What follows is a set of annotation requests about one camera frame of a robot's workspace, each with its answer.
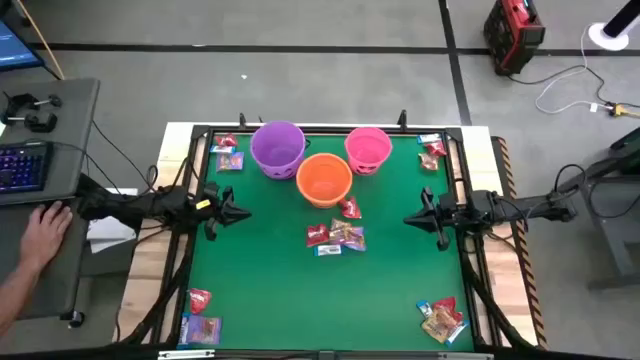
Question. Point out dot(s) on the grey metal stand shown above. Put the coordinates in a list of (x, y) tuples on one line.
[(610, 235)]

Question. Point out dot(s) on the yellow candy pack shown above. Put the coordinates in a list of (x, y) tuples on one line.
[(436, 330)]

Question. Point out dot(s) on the white black tower fan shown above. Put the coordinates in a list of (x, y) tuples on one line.
[(607, 36)]

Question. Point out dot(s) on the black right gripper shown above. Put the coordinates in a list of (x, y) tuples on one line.
[(450, 215)]

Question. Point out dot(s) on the person's forearm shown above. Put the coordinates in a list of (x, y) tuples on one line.
[(12, 300)]

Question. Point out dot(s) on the person's hand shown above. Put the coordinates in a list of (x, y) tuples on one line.
[(45, 240)]

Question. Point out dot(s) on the grey side desk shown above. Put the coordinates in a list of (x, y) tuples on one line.
[(70, 130)]

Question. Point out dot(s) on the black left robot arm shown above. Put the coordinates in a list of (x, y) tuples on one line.
[(150, 207)]

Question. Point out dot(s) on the black aluminium station frame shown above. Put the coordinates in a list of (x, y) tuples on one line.
[(325, 131)]

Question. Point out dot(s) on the blue white candy bar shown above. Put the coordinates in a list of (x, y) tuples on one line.
[(459, 332), (424, 309), (222, 149), (327, 250), (183, 330), (429, 138)]

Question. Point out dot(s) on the purple halloween bucket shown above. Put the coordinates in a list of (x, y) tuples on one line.
[(277, 145)]

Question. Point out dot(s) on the green table mat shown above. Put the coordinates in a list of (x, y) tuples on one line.
[(275, 280)]

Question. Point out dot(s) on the yellow plug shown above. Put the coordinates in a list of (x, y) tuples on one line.
[(620, 110)]

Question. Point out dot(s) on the red black toolbox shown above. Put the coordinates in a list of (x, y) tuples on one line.
[(515, 35)]

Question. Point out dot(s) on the pink halloween bucket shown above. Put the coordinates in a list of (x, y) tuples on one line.
[(368, 147)]

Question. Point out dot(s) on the yellow tape tag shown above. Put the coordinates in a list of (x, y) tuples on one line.
[(203, 204)]

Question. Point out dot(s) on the yellow black hazard strip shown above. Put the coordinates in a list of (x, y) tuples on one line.
[(526, 270)]

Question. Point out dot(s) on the silver metal bracket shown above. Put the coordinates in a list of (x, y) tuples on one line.
[(185, 354)]

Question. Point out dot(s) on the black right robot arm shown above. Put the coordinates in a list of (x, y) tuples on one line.
[(530, 207)]

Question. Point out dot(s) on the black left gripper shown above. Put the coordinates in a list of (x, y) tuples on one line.
[(212, 212)]

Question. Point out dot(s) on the white paper sheet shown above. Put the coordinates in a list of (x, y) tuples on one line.
[(107, 235)]

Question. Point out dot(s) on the monitor with blue screen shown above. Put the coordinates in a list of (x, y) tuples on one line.
[(15, 50)]

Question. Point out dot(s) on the black desk caster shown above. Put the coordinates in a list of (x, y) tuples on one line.
[(75, 319)]

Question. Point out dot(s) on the purple candy pack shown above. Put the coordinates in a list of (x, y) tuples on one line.
[(356, 241), (205, 330), (230, 162)]

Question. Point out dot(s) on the orange halloween bucket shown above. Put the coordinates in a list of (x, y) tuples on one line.
[(324, 177)]

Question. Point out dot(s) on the black screw clamp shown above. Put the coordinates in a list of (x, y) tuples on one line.
[(20, 100), (40, 122)]

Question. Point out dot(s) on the black backlit keyboard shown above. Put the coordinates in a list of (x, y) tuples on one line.
[(25, 167)]

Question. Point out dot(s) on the red candy pack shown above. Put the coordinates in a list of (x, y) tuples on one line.
[(437, 148), (200, 300), (227, 140), (445, 303), (317, 235), (351, 208)]

